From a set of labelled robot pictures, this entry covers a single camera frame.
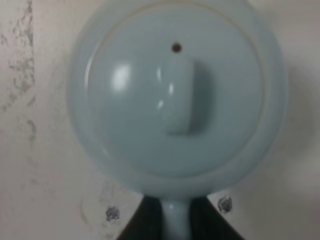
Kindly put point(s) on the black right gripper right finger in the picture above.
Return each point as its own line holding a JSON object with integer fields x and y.
{"x": 215, "y": 220}

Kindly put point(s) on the light blue porcelain teapot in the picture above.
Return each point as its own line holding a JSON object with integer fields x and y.
{"x": 177, "y": 100}

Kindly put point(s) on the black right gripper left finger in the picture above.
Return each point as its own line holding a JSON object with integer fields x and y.
{"x": 146, "y": 223}

